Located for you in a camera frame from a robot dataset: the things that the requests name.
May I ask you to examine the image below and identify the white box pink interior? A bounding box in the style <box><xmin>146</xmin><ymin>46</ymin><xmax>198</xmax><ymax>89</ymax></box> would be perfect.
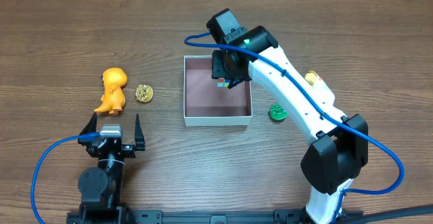
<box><xmin>183</xmin><ymin>55</ymin><xmax>252</xmax><ymax>127</ymax></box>

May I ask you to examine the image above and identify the orange dinosaur toy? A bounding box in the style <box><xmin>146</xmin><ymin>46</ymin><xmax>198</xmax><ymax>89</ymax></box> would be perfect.
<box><xmin>94</xmin><ymin>68</ymin><xmax>128</xmax><ymax>115</ymax></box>

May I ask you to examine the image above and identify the white plush duck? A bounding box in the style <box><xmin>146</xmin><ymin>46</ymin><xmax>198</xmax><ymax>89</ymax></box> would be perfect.
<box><xmin>304</xmin><ymin>70</ymin><xmax>336</xmax><ymax>110</ymax></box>

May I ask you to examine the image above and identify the blue cable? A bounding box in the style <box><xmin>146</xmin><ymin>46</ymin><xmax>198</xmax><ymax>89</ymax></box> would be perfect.
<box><xmin>30</xmin><ymin>132</ymin><xmax>101</xmax><ymax>224</ymax></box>
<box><xmin>183</xmin><ymin>31</ymin><xmax>405</xmax><ymax>224</ymax></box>

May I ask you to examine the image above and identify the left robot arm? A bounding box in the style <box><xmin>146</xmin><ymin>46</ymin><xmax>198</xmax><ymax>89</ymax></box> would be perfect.
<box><xmin>66</xmin><ymin>114</ymin><xmax>145</xmax><ymax>224</ymax></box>

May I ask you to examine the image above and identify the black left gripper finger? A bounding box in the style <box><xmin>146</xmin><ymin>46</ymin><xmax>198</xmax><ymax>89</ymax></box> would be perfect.
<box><xmin>134</xmin><ymin>114</ymin><xmax>145</xmax><ymax>151</ymax></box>
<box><xmin>77</xmin><ymin>112</ymin><xmax>97</xmax><ymax>146</ymax></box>

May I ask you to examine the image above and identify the gold lattice wheel toy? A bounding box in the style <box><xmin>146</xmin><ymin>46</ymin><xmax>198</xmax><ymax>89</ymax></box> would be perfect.
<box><xmin>135</xmin><ymin>85</ymin><xmax>153</xmax><ymax>103</ymax></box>

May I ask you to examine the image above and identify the green lattice wheel toy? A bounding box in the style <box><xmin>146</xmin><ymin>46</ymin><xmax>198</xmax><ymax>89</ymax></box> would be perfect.
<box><xmin>269</xmin><ymin>104</ymin><xmax>288</xmax><ymax>122</ymax></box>

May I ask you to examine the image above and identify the thick black cable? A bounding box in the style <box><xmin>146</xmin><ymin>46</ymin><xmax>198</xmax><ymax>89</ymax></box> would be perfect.
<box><xmin>333</xmin><ymin>204</ymin><xmax>433</xmax><ymax>224</ymax></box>

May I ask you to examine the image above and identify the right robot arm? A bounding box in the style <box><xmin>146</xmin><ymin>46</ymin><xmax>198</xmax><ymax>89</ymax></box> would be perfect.
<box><xmin>206</xmin><ymin>23</ymin><xmax>368</xmax><ymax>223</ymax></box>

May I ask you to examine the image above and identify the multicoloured puzzle cube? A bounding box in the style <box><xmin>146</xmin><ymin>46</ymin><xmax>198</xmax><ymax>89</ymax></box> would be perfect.
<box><xmin>217</xmin><ymin>78</ymin><xmax>231</xmax><ymax>88</ymax></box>

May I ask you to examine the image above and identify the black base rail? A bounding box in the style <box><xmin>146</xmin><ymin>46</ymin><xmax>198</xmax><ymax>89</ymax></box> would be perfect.
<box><xmin>66</xmin><ymin>208</ymin><xmax>365</xmax><ymax>224</ymax></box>

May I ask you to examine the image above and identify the blue right cable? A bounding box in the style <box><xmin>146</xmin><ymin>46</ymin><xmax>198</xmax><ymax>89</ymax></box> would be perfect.
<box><xmin>183</xmin><ymin>31</ymin><xmax>405</xmax><ymax>224</ymax></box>

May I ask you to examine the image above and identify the blue left cable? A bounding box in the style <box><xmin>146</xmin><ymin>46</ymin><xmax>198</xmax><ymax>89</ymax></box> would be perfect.
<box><xmin>30</xmin><ymin>132</ymin><xmax>101</xmax><ymax>224</ymax></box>

